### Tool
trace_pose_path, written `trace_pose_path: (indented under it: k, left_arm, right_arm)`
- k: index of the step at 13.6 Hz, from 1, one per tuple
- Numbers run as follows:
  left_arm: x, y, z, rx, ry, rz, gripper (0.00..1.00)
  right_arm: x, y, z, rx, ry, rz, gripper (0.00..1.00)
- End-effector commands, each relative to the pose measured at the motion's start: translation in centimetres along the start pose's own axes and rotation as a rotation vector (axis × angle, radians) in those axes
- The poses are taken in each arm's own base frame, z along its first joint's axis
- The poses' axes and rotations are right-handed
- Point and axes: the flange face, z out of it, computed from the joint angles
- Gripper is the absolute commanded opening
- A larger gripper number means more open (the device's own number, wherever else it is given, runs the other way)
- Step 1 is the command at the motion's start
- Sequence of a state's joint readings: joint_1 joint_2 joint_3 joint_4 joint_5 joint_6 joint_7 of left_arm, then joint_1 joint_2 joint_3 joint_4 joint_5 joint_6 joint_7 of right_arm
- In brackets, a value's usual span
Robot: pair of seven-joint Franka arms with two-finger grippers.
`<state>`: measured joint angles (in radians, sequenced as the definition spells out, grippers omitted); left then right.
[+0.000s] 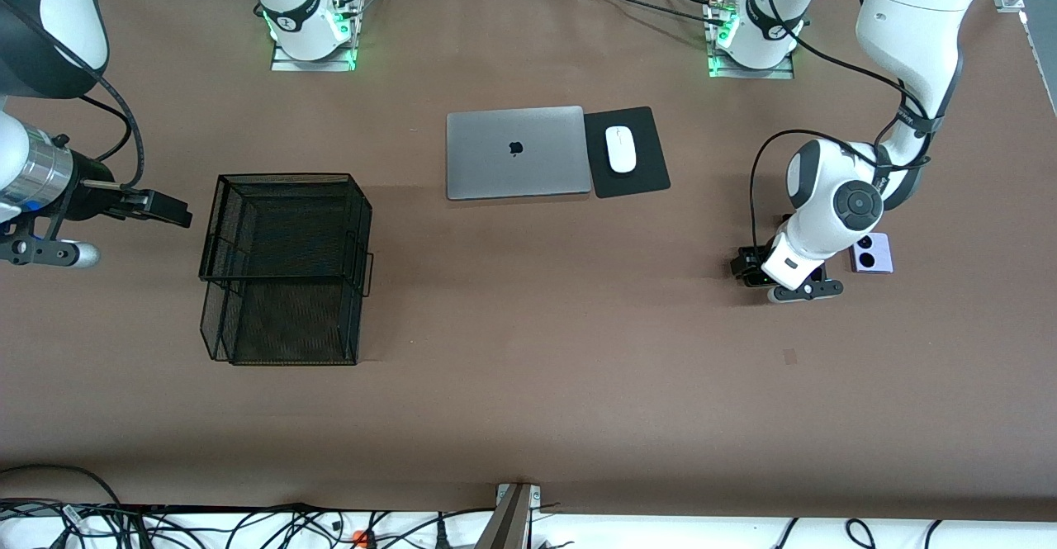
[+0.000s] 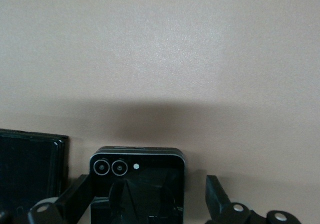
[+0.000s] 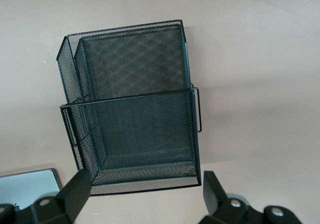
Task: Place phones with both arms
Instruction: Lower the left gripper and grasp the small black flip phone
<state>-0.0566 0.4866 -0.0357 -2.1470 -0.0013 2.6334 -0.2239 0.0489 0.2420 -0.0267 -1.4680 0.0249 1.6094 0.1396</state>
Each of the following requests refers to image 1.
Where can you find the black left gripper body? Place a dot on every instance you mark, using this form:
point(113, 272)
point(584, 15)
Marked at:
point(753, 266)

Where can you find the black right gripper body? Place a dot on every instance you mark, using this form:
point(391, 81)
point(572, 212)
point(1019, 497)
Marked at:
point(89, 195)

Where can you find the small black flip phone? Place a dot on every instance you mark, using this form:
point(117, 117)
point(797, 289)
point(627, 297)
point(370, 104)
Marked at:
point(758, 279)

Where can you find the long black phone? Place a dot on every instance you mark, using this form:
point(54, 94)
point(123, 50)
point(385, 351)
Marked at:
point(786, 220)

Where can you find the lavender flip phone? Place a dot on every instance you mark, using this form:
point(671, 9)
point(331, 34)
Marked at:
point(879, 264)

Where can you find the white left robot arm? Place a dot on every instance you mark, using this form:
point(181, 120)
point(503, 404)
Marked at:
point(917, 21)

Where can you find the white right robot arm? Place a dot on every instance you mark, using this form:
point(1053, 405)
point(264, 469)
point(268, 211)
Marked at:
point(70, 12)

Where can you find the black mouse pad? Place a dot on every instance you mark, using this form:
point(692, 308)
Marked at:
point(644, 177)

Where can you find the white computer mouse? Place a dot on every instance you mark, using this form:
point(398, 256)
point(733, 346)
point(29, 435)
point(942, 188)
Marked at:
point(621, 153)

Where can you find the silver closed laptop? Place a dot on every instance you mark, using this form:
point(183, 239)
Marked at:
point(495, 161)

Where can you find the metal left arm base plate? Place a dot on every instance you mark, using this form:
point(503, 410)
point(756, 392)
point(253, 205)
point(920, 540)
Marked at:
point(784, 74)

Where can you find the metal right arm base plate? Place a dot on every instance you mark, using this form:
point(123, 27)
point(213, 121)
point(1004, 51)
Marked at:
point(330, 64)

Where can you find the aluminium camera post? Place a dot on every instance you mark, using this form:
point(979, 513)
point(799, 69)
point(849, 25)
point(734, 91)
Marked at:
point(512, 524)

